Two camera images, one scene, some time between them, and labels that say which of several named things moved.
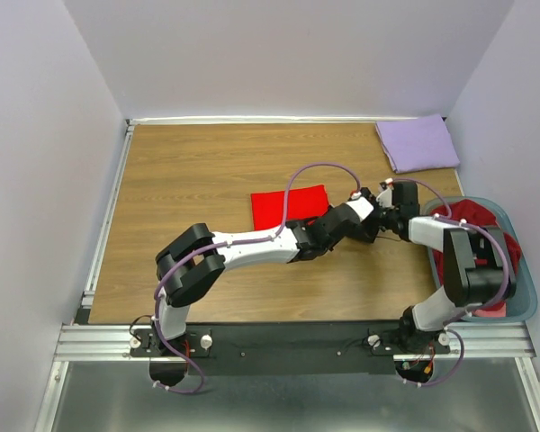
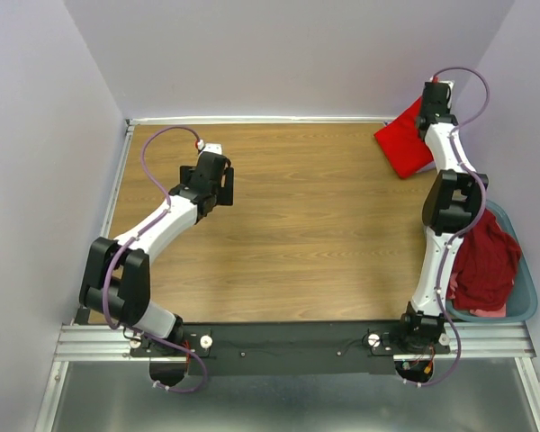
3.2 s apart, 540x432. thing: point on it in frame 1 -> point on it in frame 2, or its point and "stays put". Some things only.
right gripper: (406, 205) -> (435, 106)
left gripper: (333, 246) -> (225, 192)
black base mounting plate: (288, 349) stays put
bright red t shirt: (267, 209) -> (401, 144)
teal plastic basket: (524, 302) stays put
